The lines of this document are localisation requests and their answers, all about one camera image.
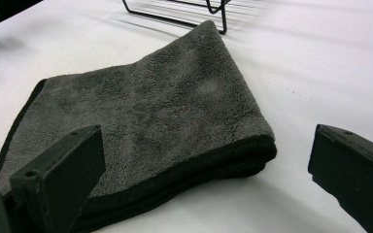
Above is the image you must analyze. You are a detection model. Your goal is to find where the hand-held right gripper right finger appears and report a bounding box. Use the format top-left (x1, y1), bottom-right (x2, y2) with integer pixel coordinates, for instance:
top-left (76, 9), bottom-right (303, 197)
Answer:
top-left (307, 123), bottom-right (373, 233)

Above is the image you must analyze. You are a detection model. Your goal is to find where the black wire rack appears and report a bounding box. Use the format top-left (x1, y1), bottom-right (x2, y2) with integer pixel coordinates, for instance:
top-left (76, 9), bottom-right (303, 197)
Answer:
top-left (121, 0), bottom-right (232, 35)

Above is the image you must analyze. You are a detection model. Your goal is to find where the grey microfibre towel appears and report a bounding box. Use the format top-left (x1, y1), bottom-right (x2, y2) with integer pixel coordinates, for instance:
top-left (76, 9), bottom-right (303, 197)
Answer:
top-left (0, 19), bottom-right (278, 233)

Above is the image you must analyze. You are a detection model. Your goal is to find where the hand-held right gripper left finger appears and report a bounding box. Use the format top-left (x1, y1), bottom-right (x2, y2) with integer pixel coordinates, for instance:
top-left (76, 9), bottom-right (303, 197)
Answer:
top-left (9, 124), bottom-right (107, 233)

